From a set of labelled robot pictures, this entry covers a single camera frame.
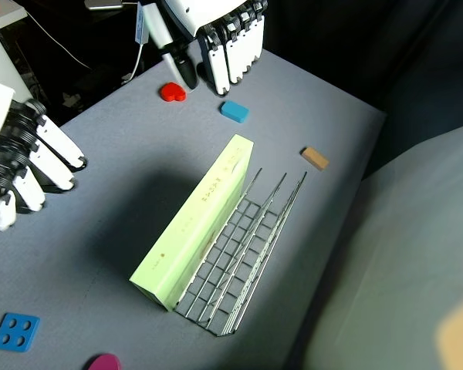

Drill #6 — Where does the blue square four-hole block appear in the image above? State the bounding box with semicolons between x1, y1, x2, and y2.
0;312;41;353

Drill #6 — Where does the pale green book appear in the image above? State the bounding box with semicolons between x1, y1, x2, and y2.
129;133;255;313

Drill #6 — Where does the tan rectangular wooden block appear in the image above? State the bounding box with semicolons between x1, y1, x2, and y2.
300;146;330;172

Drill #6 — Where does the wire metal rack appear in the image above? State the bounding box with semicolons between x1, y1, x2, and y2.
173;167;309;338

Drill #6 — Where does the thin white cable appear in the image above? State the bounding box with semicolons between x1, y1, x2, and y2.
21;9;93;71

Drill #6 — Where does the white cable with tag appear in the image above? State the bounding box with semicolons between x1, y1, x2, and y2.
120;2;148;85

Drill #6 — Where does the red heart block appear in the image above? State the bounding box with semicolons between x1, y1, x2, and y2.
158;81;188;103

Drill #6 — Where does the grey flat device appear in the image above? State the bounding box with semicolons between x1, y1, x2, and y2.
83;0;125;11

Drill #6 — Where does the blue rounded block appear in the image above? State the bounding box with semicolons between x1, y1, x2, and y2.
220;100;251;125

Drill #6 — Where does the white shelf board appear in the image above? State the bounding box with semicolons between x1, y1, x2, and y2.
0;2;29;29

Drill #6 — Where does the pink round block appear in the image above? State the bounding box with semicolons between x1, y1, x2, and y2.
86;352;123;370

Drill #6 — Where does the large pale grey rounded cover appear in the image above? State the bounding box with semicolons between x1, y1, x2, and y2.
292;121;463;370

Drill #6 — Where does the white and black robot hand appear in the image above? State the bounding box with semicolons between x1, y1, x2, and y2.
0;78;89;233
141;0;269;96

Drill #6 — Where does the grey table cloth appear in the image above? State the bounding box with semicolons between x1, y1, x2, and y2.
0;38;387;370

